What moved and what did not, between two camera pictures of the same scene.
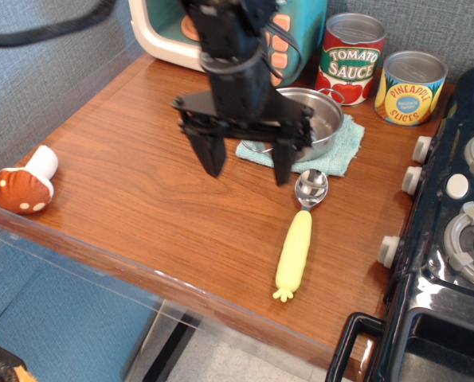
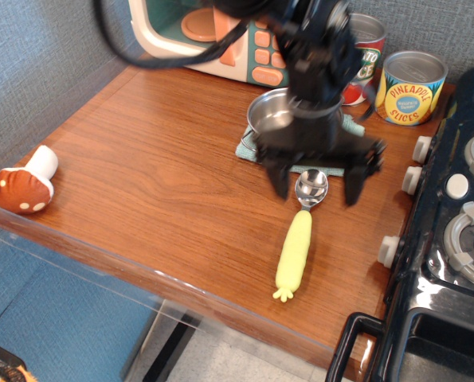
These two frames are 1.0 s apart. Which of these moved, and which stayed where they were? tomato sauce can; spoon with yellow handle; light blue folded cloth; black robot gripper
Moved: black robot gripper
Stayed: spoon with yellow handle; light blue folded cloth; tomato sauce can
